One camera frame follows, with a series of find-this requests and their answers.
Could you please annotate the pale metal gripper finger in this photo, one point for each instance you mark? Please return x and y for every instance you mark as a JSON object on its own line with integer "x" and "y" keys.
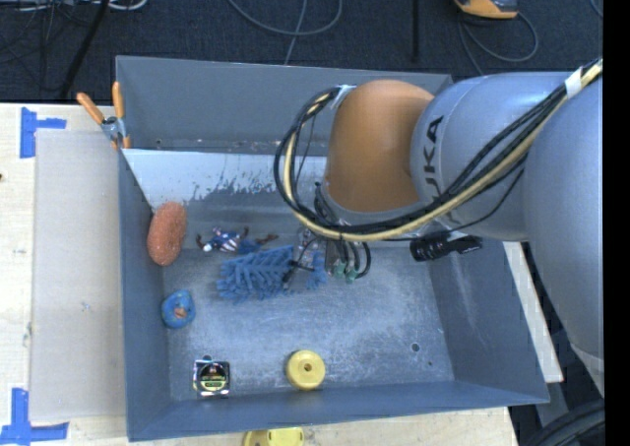
{"x": 299, "y": 273}
{"x": 306, "y": 243}

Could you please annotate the blue spiky rubber toy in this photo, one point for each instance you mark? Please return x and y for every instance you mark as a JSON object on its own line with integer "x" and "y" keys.
{"x": 256, "y": 274}

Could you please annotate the grey metal bin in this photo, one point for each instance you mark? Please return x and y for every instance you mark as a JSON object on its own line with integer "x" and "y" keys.
{"x": 315, "y": 336}

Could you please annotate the small toy figure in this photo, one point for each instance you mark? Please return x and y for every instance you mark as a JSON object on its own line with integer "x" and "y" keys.
{"x": 224, "y": 240}

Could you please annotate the yellow round disc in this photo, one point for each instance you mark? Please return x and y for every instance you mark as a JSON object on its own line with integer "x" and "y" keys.
{"x": 273, "y": 437}
{"x": 305, "y": 369}

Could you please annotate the blue round toy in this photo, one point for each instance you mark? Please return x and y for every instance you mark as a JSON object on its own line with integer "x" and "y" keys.
{"x": 177, "y": 310}

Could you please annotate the orange oval sponge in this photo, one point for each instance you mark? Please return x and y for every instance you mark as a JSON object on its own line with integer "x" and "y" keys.
{"x": 166, "y": 233}

